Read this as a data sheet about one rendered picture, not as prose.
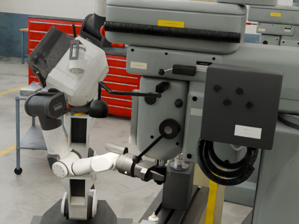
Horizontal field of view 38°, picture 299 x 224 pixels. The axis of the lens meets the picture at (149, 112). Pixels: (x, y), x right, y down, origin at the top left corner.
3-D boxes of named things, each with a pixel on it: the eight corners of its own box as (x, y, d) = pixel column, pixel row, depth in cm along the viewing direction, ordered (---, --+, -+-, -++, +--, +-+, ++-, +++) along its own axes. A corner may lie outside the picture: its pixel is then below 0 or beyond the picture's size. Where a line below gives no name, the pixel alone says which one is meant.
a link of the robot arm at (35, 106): (33, 129, 192) (24, 100, 187) (47, 121, 198) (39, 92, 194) (51, 131, 185) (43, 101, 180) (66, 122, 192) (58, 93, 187)
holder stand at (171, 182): (161, 207, 207) (164, 167, 202) (169, 188, 228) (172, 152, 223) (186, 211, 205) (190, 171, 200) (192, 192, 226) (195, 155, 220)
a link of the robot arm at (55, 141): (47, 177, 196) (34, 131, 188) (65, 162, 206) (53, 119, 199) (67, 179, 190) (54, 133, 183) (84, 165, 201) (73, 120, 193)
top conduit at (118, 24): (103, 31, 146) (103, 20, 146) (108, 30, 150) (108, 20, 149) (239, 44, 134) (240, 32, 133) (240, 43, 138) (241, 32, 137)
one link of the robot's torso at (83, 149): (63, 168, 245) (66, 85, 237) (95, 170, 246) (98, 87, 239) (60, 177, 230) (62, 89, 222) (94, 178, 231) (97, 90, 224)
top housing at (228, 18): (98, 42, 152) (100, -6, 148) (125, 37, 176) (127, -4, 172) (235, 56, 139) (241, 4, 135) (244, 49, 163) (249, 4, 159)
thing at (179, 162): (184, 163, 208) (185, 153, 207) (183, 167, 204) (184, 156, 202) (175, 162, 209) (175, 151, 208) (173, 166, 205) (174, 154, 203)
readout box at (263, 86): (198, 141, 122) (205, 66, 117) (204, 132, 131) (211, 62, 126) (272, 152, 117) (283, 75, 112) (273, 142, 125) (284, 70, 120)
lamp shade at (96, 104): (87, 113, 166) (87, 97, 164) (105, 112, 168) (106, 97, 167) (90, 118, 159) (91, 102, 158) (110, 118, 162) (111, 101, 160)
